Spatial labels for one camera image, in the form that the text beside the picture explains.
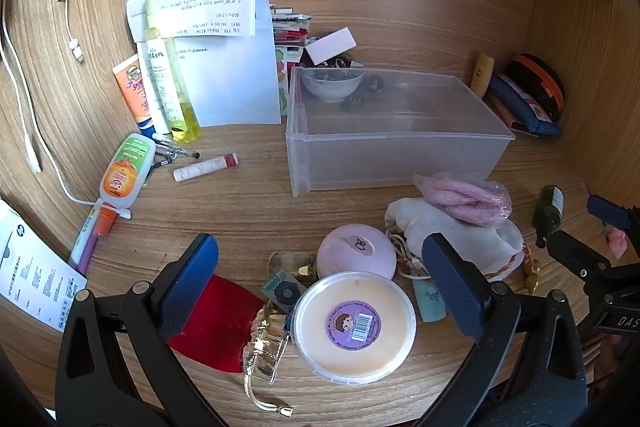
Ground yellow liquid bottle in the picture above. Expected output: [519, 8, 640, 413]
[162, 36, 202, 144]

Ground orange sunscreen tube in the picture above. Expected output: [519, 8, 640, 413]
[112, 55, 153, 135]

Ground blue pencil case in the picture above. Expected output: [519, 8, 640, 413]
[487, 73, 564, 138]

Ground black pen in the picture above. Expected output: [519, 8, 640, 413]
[145, 149, 177, 174]

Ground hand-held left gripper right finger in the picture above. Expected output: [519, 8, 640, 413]
[421, 233, 590, 427]

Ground white bowl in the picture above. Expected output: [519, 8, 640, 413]
[299, 67, 365, 104]

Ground white printed leaflet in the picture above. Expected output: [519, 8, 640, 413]
[0, 199, 88, 334]

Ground clear plastic storage box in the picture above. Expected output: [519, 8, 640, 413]
[285, 67, 516, 198]

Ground teal tag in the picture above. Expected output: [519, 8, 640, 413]
[413, 279, 447, 324]

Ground silver pen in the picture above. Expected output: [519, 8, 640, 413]
[151, 133, 202, 159]

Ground white printed paper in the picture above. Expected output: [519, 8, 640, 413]
[145, 0, 259, 40]

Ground green patterned card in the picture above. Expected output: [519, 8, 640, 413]
[261, 271, 307, 307]

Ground pile of small trinkets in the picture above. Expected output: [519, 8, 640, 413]
[312, 54, 367, 82]

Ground white lotion tube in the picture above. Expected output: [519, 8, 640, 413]
[138, 27, 174, 135]

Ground large white paper sheet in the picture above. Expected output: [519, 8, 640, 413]
[172, 0, 282, 128]

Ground white charging cable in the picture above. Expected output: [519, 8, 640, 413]
[0, 0, 108, 208]

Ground purple marker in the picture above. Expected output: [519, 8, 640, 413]
[69, 207, 102, 274]

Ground small pink object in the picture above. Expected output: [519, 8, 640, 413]
[606, 229, 629, 259]

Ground white glue bottle orange label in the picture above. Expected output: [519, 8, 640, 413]
[99, 133, 157, 212]

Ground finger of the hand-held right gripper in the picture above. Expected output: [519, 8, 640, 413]
[586, 194, 640, 234]
[545, 229, 628, 290]

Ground round cream container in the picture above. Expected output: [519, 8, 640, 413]
[292, 271, 418, 384]

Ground small white box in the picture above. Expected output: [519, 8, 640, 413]
[305, 27, 358, 66]

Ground gold tassel charm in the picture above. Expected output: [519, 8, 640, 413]
[521, 244, 542, 294]

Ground pink cloth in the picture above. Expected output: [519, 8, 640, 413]
[412, 172, 514, 228]

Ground brown trinket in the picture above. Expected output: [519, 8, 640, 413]
[340, 76, 387, 111]

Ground stack of books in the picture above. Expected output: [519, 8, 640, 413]
[270, 6, 312, 118]

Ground orange marker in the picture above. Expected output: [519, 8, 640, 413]
[92, 202, 134, 238]

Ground white tube with red cap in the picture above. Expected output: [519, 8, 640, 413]
[173, 152, 239, 182]

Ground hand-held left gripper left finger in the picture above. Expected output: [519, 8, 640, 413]
[54, 233, 237, 427]

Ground dark green small bottle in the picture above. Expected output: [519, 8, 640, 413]
[532, 185, 564, 249]

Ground pink notebook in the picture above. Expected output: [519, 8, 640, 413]
[487, 94, 532, 134]

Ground pink round case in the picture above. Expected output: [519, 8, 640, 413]
[318, 223, 397, 280]

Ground black and orange round case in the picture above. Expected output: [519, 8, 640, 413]
[505, 53, 566, 122]

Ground white cloth pouch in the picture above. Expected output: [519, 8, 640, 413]
[384, 198, 525, 283]

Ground red card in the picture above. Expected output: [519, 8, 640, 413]
[167, 274, 266, 374]

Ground brown card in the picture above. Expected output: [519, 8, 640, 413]
[269, 251, 319, 282]

